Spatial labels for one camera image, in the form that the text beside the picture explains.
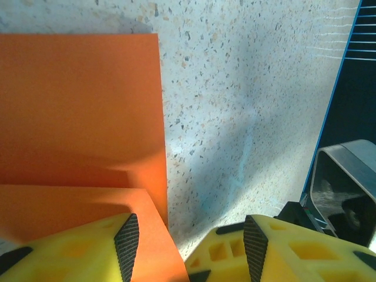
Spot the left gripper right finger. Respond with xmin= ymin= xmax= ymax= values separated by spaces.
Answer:
xmin=184 ymin=214 xmax=376 ymax=282

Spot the blue circuit graphic wall panel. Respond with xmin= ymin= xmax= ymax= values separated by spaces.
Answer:
xmin=305 ymin=0 xmax=376 ymax=206

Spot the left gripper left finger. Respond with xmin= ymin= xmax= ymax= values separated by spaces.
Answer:
xmin=0 ymin=213 xmax=140 ymax=282

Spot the orange paper sheet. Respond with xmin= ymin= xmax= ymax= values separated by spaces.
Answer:
xmin=0 ymin=33 xmax=189 ymax=282

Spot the blue table edge strip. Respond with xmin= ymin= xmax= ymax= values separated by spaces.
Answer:
xmin=299 ymin=0 xmax=364 ymax=206

